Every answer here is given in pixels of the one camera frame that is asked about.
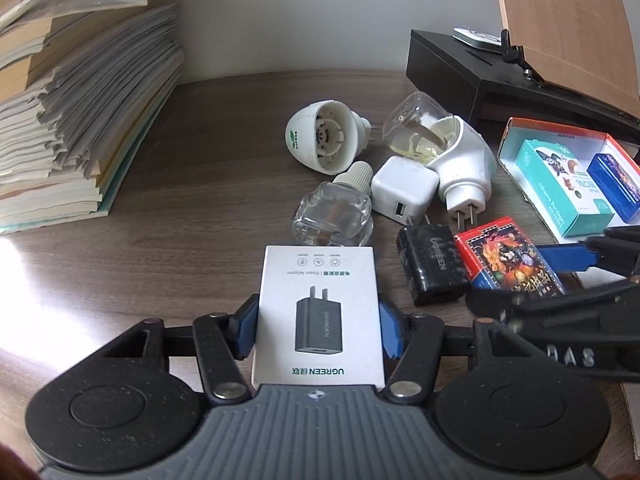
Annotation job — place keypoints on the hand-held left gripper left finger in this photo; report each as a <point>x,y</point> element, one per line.
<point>245,327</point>

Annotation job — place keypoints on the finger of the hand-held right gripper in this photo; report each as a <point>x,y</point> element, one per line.
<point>500,301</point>
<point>565,257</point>

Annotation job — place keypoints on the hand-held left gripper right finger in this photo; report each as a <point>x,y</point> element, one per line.
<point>390,332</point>

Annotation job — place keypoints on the red playing card box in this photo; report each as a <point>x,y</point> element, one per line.
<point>500,255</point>

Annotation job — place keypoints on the black USB charger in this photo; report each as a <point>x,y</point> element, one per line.
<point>430,265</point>

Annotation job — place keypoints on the white charger packaging box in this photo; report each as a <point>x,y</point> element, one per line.
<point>320,280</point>

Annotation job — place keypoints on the orange-rimmed white cardboard tray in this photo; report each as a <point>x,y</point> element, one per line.
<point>590,147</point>

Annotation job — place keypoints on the teal bandage box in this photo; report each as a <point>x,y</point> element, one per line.
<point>550,180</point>

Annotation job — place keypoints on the blue plastic box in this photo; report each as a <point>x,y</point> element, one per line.
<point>617,185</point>

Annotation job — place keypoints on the white angled mosquito repellent heater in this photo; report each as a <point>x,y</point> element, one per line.
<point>470,160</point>

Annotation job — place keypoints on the clear bottle with ribbed cap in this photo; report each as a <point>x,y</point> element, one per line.
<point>330,210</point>

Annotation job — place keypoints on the white USB charger cube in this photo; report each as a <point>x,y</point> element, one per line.
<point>400,185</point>

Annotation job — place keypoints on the white round mosquito repellent heater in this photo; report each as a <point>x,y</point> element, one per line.
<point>300,135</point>

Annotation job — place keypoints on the clear bottle with yellowish liquid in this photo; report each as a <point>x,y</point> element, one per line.
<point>410,120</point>

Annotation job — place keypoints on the thin black pin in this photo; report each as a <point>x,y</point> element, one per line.
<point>477,57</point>

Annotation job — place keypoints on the black monitor riser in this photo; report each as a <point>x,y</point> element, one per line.
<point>450,60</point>

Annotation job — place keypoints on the wooden book stand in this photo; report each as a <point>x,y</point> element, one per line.
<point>565,20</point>

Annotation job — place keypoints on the small white device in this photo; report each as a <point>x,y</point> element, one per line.
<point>475,37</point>

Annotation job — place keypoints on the stack of books and papers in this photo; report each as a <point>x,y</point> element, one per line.
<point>75,110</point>

